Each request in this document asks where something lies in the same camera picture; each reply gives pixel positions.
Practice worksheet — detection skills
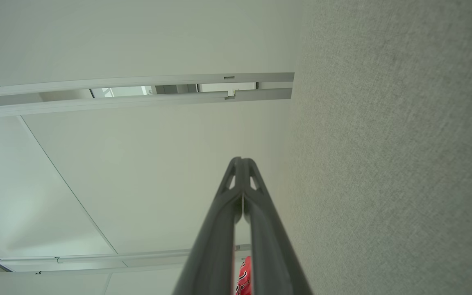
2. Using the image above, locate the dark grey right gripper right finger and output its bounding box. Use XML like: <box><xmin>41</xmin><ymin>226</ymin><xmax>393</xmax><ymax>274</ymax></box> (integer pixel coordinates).
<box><xmin>243</xmin><ymin>158</ymin><xmax>313</xmax><ymax>295</ymax></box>

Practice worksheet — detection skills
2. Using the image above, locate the grey double partition post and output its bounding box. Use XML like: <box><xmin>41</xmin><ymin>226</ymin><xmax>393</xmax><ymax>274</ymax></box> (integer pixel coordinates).
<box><xmin>0</xmin><ymin>73</ymin><xmax>295</xmax><ymax>120</ymax></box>

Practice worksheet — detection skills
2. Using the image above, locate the grey partition post with brackets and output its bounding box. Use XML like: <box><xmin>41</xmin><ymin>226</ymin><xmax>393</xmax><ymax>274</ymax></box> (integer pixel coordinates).
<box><xmin>0</xmin><ymin>245</ymin><xmax>252</xmax><ymax>274</ymax></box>

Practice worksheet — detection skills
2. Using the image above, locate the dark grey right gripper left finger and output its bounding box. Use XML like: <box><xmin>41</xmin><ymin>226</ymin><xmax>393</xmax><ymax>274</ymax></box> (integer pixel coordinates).
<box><xmin>172</xmin><ymin>157</ymin><xmax>245</xmax><ymax>295</ymax></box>

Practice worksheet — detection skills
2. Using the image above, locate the red basketball jersey white trim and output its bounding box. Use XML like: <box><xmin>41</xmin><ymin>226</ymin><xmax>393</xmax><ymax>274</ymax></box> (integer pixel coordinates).
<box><xmin>235</xmin><ymin>256</ymin><xmax>252</xmax><ymax>295</ymax></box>

